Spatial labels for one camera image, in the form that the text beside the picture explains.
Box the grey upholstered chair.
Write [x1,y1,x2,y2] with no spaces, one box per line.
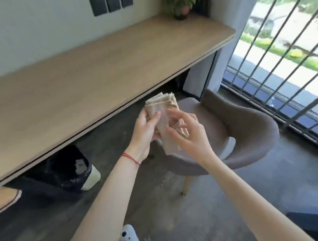
[149,80,286,199]

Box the light wooden board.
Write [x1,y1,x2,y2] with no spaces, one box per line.
[0,184,26,221]

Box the person's right hand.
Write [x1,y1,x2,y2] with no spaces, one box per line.
[162,103,219,169]

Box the person's left hand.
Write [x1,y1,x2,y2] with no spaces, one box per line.
[123,107,168,165]

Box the grey metal window railing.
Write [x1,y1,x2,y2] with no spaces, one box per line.
[212,0,318,178]

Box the person's right forearm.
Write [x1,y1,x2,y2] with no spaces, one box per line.
[196,138,317,241]

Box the white trash bin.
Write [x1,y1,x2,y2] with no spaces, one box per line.
[78,163,103,192]

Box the beige ribbed sock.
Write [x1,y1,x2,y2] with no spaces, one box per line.
[143,90,192,159]

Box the grey curtain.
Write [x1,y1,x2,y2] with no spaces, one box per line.
[173,0,289,101]

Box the crumpled white paper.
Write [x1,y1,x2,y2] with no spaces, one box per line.
[73,158,88,175]

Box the white panda slipper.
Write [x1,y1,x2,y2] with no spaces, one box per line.
[116,223,140,241]

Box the red string bracelet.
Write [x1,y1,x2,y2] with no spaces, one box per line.
[122,151,141,169]

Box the person's left forearm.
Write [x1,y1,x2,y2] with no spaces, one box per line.
[45,152,151,241]

